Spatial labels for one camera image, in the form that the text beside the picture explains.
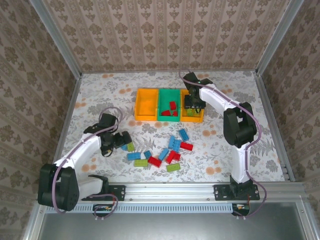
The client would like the orange plastic bin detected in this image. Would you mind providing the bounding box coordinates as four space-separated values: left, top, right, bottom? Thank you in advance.
134 87 160 122
179 89 205 123

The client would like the aluminium front beam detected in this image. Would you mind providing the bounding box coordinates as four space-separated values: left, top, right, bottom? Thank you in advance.
81 181 307 201

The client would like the aluminium lower frame bar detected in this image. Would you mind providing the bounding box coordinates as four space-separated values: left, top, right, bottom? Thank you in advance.
23 198 48 240
296 199 316 240

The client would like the long red lego brick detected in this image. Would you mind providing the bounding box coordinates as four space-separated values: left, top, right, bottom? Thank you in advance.
147 156 163 168
179 141 194 152
165 150 177 165

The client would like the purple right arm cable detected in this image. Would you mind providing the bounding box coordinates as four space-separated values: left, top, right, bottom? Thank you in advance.
178 70 268 221

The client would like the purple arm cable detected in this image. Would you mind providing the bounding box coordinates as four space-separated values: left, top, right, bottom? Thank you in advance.
52 106 125 222
178 70 268 221

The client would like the white slotted cable duct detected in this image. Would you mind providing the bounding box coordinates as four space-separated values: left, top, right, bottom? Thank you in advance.
76 202 235 214

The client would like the aluminium table back rail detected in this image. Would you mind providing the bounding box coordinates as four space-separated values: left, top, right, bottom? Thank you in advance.
80 68 256 74

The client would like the floral table cover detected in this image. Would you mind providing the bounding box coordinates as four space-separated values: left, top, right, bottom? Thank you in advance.
53 71 287 183

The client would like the green plastic bin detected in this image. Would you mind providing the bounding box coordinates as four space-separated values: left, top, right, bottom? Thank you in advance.
156 88 181 123

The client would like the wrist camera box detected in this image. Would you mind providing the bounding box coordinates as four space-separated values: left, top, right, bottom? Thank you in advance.
99 113 119 129
184 72 200 87

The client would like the aluminium table side rail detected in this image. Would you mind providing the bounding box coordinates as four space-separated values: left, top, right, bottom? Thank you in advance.
51 73 83 166
252 71 296 182

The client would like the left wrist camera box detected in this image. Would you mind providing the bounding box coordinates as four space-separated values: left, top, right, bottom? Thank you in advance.
99 113 119 129

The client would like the aluminium frame post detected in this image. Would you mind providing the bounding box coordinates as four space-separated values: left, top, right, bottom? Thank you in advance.
254 0 306 76
28 0 83 79

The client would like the small connector board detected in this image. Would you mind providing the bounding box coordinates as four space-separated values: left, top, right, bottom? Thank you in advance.
231 203 251 217
92 203 114 218

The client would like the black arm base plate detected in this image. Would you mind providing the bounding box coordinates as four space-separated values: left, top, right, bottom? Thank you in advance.
213 184 261 202
82 184 126 202

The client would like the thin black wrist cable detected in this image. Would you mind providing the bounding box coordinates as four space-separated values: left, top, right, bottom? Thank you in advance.
100 146 114 158

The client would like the grey metal sheet panel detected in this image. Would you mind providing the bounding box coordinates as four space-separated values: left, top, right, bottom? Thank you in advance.
37 202 310 240

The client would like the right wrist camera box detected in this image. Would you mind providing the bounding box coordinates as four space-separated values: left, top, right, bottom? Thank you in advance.
184 72 200 87

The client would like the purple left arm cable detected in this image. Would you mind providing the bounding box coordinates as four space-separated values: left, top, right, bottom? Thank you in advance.
52 106 125 222

